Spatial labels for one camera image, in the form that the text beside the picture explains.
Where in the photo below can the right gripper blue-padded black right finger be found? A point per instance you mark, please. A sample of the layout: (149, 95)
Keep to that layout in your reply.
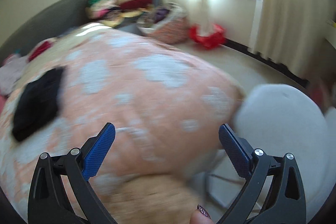
(285, 201)

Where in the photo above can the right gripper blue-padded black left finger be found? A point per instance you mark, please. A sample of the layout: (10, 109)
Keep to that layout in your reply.
(60, 191)

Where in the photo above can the black orange-trimmed sweatshirt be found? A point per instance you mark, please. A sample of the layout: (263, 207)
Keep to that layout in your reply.
(38, 105)

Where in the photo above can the pile of folded clothes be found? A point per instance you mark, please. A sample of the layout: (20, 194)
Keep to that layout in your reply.
(114, 13)

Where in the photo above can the person's right hand thumb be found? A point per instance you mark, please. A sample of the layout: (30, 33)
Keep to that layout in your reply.
(200, 216)

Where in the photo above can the grey round stool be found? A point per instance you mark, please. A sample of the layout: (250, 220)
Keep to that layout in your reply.
(281, 119)

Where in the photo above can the lilac crumpled garment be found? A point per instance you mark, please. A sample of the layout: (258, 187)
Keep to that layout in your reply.
(11, 71)

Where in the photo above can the beige bed sheet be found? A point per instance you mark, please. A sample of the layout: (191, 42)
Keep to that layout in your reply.
(62, 47)

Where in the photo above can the peach white patterned blanket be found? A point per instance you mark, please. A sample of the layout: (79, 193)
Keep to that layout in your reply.
(165, 104)

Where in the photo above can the red velvet pillow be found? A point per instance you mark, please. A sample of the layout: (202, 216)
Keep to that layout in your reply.
(39, 49)

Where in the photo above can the red plastic bag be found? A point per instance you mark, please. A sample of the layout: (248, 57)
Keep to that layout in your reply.
(211, 41)

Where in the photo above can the dark grey headboard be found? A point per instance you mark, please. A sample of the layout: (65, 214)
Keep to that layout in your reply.
(50, 22)

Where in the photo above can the cream curtain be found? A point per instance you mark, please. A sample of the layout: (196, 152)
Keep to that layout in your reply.
(289, 32)

